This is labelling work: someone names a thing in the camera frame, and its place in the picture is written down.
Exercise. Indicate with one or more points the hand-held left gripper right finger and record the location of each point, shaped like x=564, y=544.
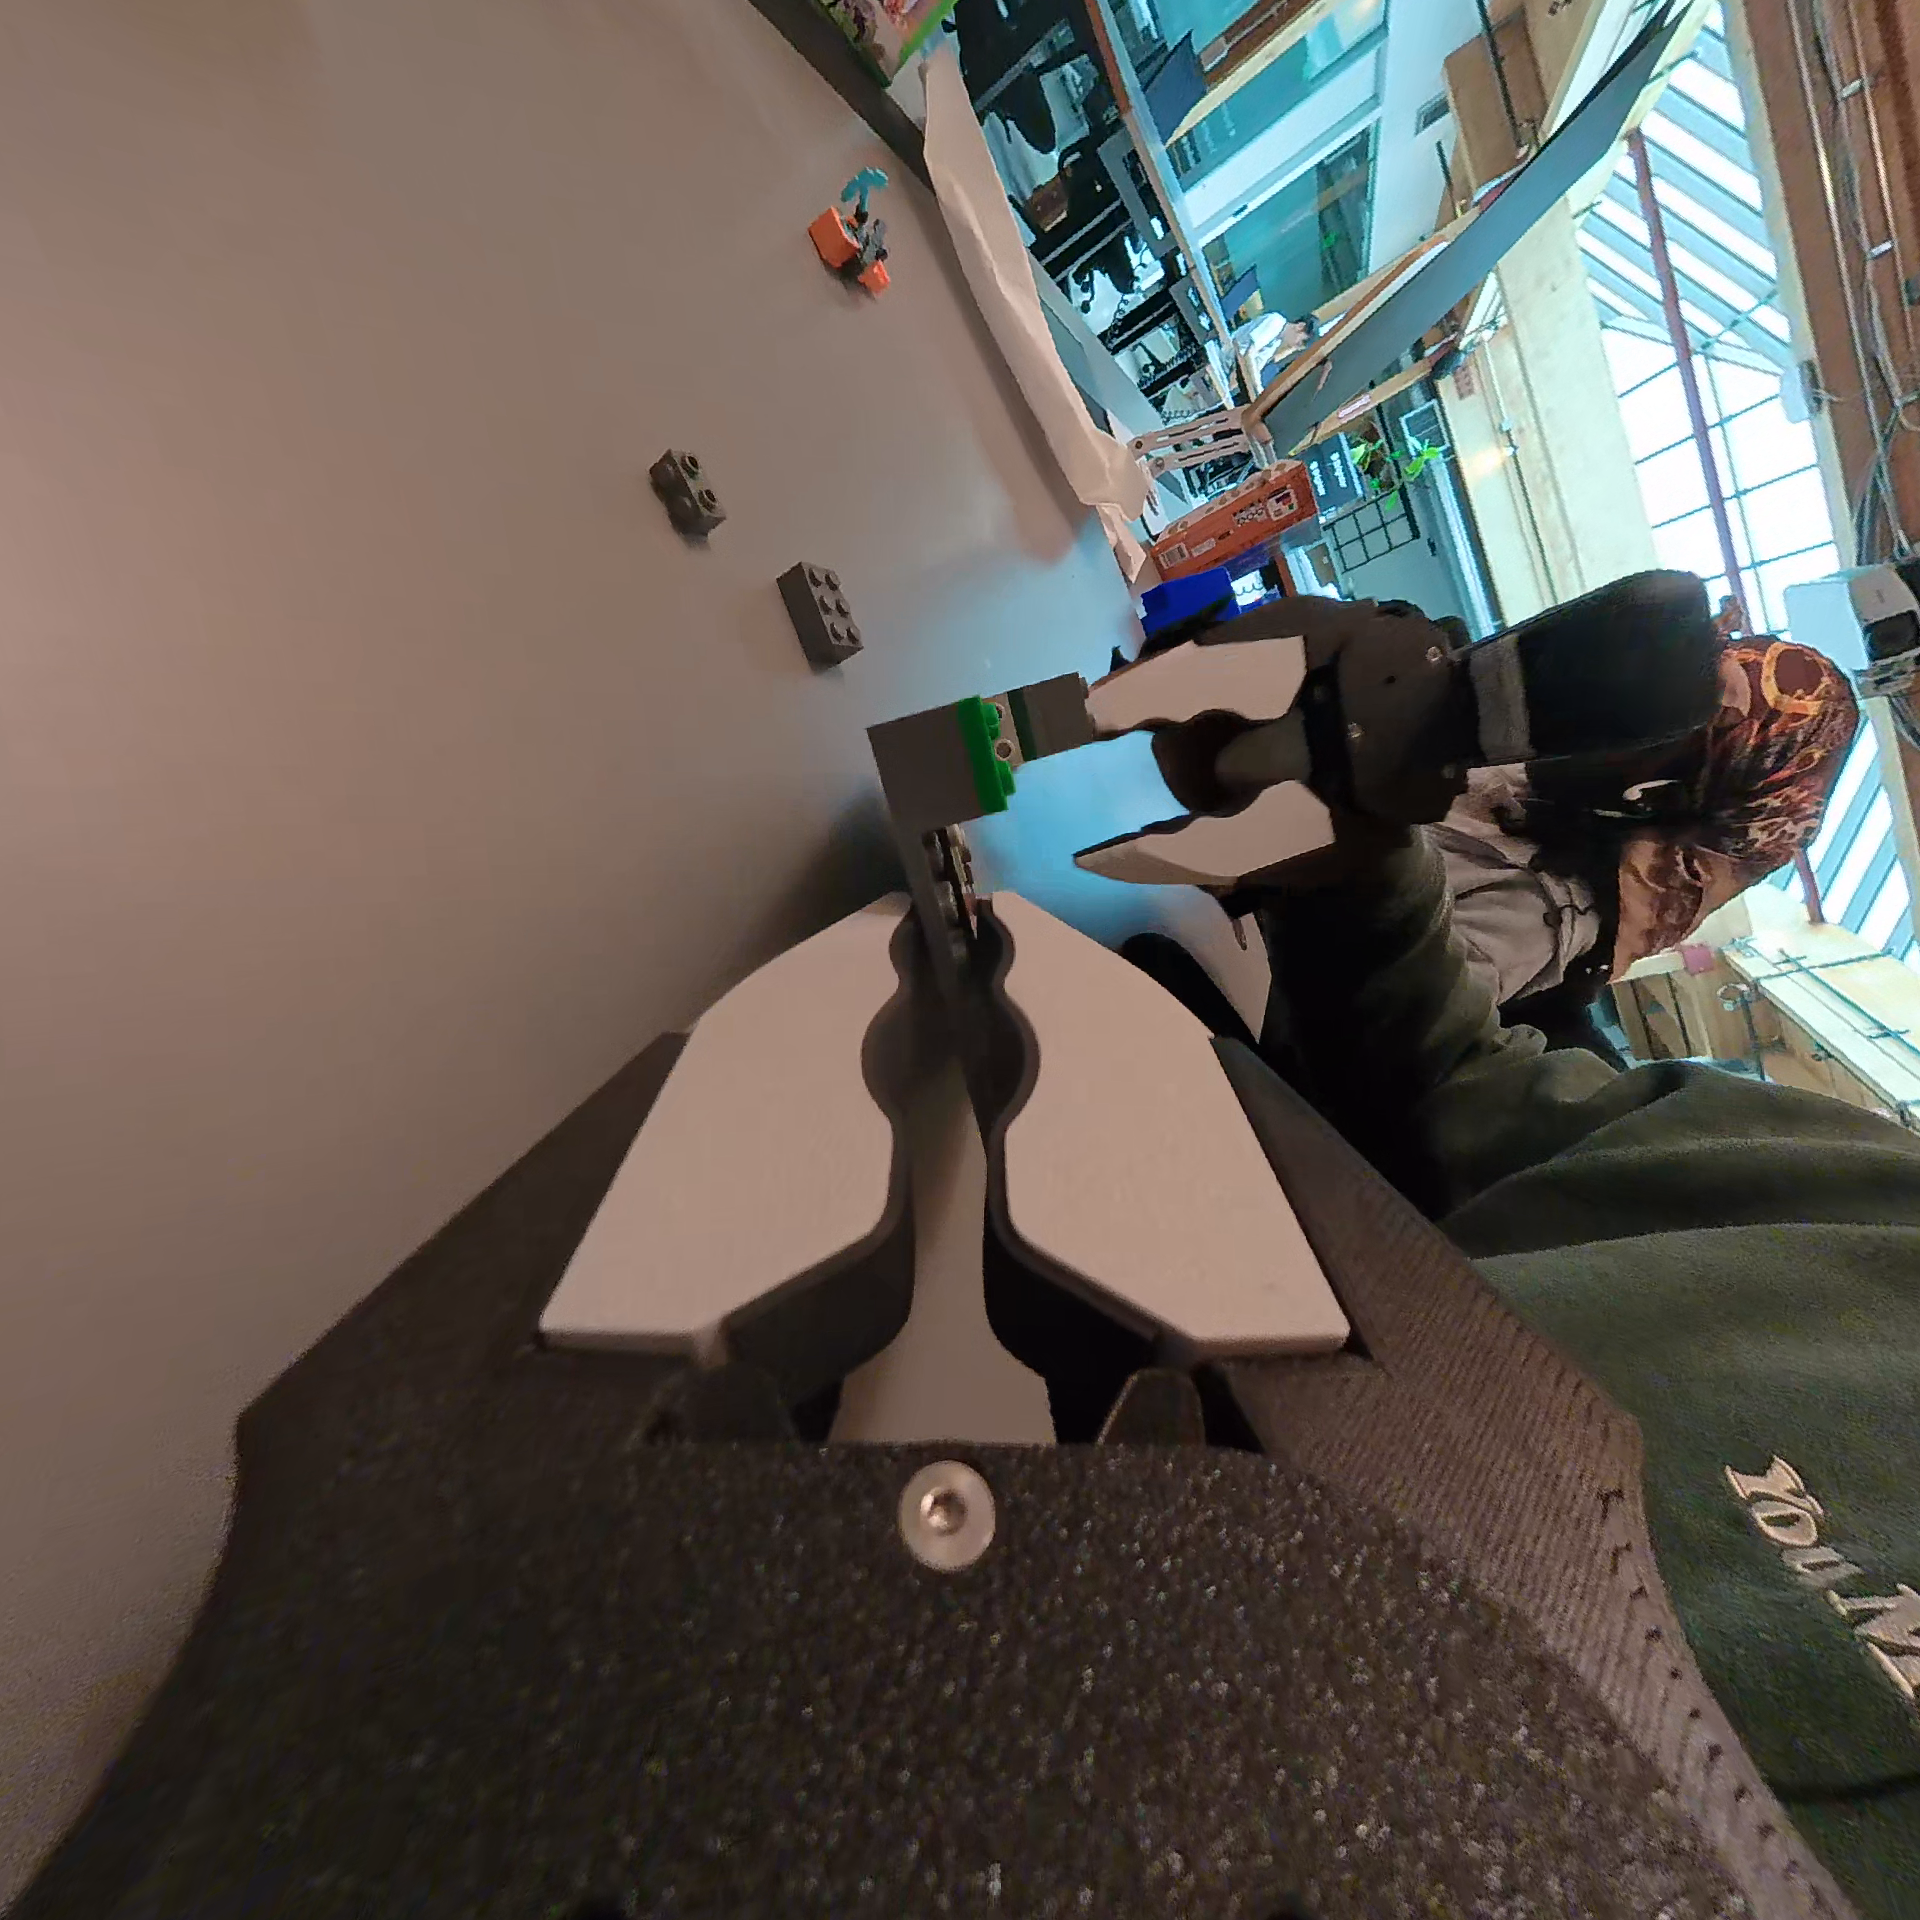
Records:
x=1170, y=1172

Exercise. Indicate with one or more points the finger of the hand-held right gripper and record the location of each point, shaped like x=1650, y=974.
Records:
x=1200, y=681
x=1215, y=849

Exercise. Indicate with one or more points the grey desk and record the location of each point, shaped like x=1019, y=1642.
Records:
x=376, y=600

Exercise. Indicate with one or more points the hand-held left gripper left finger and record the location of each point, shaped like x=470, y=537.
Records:
x=735, y=1172

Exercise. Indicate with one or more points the white paper bag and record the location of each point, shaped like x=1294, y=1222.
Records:
x=1019, y=301

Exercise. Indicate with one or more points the black mesh pad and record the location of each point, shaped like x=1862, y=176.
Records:
x=1161, y=968

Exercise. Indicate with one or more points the orange cardboard box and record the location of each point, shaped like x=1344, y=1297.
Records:
x=1230, y=518

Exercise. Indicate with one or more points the white security camera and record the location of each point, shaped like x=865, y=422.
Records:
x=1862, y=615

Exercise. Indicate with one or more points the person's head with scarf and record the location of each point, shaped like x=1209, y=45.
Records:
x=1739, y=781

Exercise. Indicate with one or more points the grey toy brick model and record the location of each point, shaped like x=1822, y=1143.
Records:
x=914, y=757

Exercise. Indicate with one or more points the white stand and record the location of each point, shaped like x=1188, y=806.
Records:
x=1200, y=441

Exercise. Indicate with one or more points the dark grey side-stud brick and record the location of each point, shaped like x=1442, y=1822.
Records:
x=686, y=494

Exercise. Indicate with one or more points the blue plastic bin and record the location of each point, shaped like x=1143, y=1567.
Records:
x=1185, y=605

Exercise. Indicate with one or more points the orange toy brick figure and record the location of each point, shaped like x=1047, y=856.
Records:
x=848, y=240

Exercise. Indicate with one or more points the dark grey four-stud brick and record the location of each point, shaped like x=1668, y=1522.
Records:
x=820, y=615

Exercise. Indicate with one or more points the bright green brick plate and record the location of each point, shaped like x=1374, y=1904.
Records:
x=983, y=751

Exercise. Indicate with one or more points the light grey brick assembly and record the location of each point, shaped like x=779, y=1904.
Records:
x=1059, y=714

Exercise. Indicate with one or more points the green potted plant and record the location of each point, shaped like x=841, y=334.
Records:
x=1394, y=457

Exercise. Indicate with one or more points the colourful toy brick set box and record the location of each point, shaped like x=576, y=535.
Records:
x=902, y=30

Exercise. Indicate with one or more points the dark tabletop with wooden edge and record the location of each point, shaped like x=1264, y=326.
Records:
x=1500, y=210

